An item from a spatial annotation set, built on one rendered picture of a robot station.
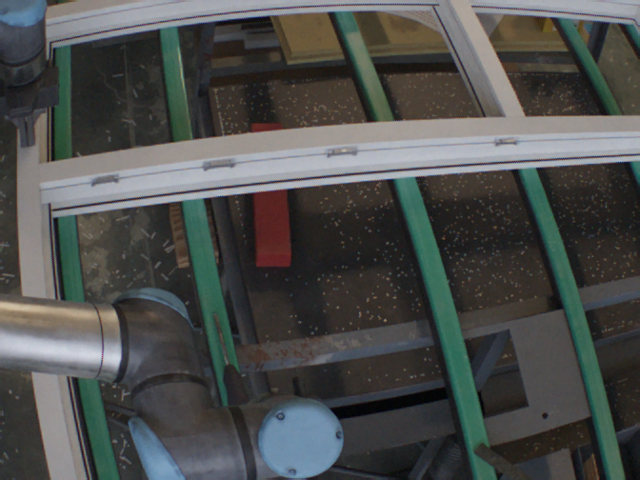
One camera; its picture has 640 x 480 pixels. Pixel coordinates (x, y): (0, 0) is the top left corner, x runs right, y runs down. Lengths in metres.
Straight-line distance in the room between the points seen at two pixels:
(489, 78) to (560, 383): 0.59
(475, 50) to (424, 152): 0.27
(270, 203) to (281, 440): 1.00
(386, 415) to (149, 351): 0.84
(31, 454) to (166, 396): 1.38
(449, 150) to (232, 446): 0.86
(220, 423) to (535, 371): 0.70
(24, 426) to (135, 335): 1.40
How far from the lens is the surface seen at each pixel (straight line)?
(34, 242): 1.63
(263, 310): 1.97
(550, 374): 1.69
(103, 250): 2.75
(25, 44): 1.53
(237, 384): 1.55
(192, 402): 1.13
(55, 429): 1.47
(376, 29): 2.39
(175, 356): 1.15
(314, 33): 2.35
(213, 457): 1.10
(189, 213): 1.74
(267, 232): 2.01
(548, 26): 2.54
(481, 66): 1.95
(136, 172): 1.71
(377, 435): 1.90
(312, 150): 1.74
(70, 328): 1.12
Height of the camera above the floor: 2.27
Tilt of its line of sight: 54 degrees down
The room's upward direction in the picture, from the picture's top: 9 degrees clockwise
